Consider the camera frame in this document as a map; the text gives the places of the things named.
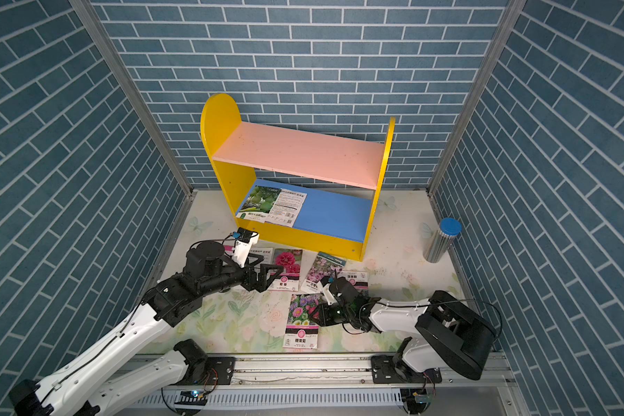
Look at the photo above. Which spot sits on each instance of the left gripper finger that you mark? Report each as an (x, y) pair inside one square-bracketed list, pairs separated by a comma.
[(268, 274), (252, 263)]

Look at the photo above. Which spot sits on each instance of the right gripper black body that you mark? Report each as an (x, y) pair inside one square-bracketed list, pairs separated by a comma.
[(334, 314)]

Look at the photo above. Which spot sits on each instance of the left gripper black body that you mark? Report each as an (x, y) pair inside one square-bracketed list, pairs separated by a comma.
[(250, 283)]

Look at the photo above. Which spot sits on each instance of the white text seed packet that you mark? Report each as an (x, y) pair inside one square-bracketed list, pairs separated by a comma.
[(265, 255)]

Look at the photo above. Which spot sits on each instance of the hollyhock magenta flower packet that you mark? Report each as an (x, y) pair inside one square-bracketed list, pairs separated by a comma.
[(291, 260)]

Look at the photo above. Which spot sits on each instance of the small chrysanthemum seed packet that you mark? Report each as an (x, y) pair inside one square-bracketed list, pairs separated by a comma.
[(358, 279)]

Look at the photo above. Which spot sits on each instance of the pink-bordered seed packet back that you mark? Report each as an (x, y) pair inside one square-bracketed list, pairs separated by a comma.
[(230, 250)]

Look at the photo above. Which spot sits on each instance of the purple flower seed packet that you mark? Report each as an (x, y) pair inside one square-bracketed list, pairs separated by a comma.
[(324, 265)]

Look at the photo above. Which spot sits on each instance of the chrysanthemum packet pink band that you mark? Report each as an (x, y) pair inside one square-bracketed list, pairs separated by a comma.
[(301, 331)]

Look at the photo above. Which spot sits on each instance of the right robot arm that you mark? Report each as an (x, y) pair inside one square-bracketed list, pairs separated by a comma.
[(441, 330)]

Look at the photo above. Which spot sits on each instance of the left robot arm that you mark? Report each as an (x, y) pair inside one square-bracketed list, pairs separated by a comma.
[(87, 385)]

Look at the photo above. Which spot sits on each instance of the green gourd seed packet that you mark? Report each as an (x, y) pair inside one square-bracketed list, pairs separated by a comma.
[(258, 203)]

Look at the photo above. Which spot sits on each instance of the white text packet lower shelf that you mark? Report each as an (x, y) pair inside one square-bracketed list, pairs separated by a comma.
[(286, 208)]

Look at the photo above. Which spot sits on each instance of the yellow wooden shelf unit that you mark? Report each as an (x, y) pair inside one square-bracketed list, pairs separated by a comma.
[(331, 222)]

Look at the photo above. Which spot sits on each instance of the floral table mat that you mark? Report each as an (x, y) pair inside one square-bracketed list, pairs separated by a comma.
[(240, 321)]

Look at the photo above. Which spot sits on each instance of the silver canister blue lid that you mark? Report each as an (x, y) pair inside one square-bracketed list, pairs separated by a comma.
[(450, 228)]

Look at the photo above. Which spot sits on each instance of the right circuit board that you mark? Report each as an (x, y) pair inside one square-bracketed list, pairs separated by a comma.
[(419, 400)]

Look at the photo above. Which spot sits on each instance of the circuit board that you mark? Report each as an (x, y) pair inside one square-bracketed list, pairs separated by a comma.
[(419, 400), (191, 399)]

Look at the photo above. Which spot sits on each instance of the left circuit board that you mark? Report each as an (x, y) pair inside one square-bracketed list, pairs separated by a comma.
[(191, 399)]

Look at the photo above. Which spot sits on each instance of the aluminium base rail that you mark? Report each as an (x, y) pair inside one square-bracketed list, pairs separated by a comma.
[(353, 382)]

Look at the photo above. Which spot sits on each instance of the left corner aluminium post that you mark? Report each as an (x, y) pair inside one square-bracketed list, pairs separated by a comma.
[(91, 22)]

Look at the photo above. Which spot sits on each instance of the corner aluminium post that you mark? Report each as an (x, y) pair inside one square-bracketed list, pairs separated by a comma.
[(493, 52), (91, 22)]

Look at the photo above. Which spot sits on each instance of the right corner aluminium post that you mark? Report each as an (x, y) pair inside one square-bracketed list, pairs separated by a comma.
[(493, 52)]

